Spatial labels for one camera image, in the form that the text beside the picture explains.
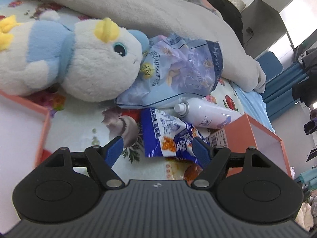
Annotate grey duvet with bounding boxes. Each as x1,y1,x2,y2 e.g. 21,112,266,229
36,0,266,93

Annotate blue chair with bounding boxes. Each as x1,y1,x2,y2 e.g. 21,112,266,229
256,52,283,82

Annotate black clothing pile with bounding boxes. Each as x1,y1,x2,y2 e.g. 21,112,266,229
206,0,244,47

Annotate pink storage box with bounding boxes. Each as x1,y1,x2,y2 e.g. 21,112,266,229
207,114,291,176

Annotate red snack bag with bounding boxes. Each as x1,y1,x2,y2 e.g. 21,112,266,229
165,157,202,186

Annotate purple tissue pack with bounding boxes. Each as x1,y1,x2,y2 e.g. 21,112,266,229
116,33,223,109

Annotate blue curtain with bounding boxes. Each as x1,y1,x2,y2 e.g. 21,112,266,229
262,62,308,122

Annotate white spray bottle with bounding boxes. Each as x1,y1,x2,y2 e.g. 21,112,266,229
174,98,242,130

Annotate light blue star bedsheet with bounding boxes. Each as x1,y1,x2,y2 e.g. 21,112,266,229
230,82,275,133

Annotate pink box lid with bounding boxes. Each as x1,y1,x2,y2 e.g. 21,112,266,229
0,92,50,233

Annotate hanging dark clothes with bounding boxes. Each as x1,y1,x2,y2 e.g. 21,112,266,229
292,48,317,135

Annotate grey white wardrobe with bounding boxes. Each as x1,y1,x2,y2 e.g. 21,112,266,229
240,0,317,60

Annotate blue white snack bag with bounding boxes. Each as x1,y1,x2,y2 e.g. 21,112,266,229
140,108,206,167

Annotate white blue plush toy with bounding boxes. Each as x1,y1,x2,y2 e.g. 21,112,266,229
1,10,149,103

